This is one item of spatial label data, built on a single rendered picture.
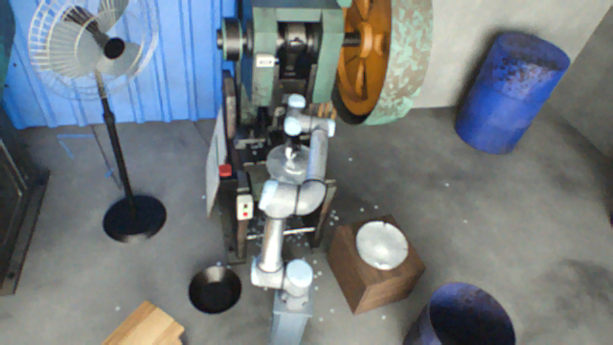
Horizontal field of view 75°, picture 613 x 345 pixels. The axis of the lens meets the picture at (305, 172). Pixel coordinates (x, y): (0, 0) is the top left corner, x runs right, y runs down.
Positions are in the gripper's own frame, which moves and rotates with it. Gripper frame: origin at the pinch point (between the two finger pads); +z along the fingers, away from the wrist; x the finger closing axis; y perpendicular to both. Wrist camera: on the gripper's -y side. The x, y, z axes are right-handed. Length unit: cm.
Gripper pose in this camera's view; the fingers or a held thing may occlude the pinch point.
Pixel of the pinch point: (290, 157)
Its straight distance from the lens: 205.7
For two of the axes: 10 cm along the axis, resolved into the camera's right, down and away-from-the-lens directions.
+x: -9.6, 0.9, -2.6
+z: -1.2, 7.0, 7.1
